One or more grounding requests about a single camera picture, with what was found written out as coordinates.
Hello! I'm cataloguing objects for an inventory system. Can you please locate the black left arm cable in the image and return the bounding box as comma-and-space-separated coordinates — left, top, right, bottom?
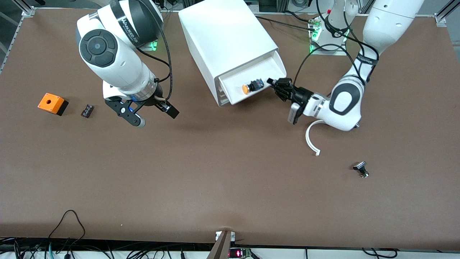
293, 0, 380, 87

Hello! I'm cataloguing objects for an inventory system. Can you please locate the brown camera mounting pole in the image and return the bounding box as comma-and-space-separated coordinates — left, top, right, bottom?
207, 230, 236, 259

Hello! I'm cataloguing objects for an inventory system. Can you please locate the small metal knob lower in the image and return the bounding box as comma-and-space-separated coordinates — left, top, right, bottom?
353, 162, 370, 178

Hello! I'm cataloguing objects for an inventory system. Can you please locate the orange push button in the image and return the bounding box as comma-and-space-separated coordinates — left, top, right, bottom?
242, 78, 265, 95

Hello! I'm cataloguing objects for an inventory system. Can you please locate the white curved plastic strip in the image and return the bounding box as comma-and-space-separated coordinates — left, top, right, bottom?
305, 121, 326, 157

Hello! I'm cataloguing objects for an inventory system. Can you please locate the thin black looped cable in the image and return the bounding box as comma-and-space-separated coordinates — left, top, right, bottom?
48, 210, 86, 252

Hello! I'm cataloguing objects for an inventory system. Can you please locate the black cable on table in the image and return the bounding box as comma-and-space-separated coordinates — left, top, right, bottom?
255, 15, 317, 33

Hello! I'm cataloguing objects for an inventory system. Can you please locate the orange box with hole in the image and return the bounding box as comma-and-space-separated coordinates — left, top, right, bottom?
37, 93, 69, 116

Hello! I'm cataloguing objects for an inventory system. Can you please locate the small device with red light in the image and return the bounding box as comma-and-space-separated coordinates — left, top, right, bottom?
229, 247, 252, 259

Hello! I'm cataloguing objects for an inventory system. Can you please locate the black right camera bracket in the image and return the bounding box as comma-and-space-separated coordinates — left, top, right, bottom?
105, 97, 144, 127

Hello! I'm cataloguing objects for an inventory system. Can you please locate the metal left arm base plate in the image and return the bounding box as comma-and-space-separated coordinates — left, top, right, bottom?
310, 22, 347, 55

